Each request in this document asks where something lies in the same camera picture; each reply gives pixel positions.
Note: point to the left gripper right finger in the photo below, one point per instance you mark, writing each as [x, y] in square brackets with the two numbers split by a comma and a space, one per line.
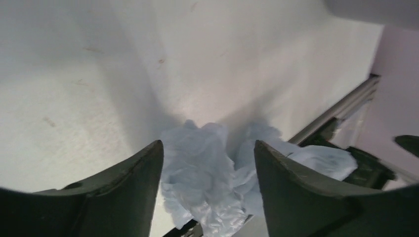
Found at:
[300, 202]

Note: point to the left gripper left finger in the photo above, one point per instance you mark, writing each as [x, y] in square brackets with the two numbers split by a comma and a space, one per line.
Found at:
[116, 202]

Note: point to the light blue plastic trash bag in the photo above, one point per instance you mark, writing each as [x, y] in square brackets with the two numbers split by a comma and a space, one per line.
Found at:
[200, 182]

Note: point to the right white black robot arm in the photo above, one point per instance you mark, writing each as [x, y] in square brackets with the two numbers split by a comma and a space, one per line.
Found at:
[372, 172]

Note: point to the right aluminium corner profile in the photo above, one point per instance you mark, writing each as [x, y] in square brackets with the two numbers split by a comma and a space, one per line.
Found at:
[340, 108]

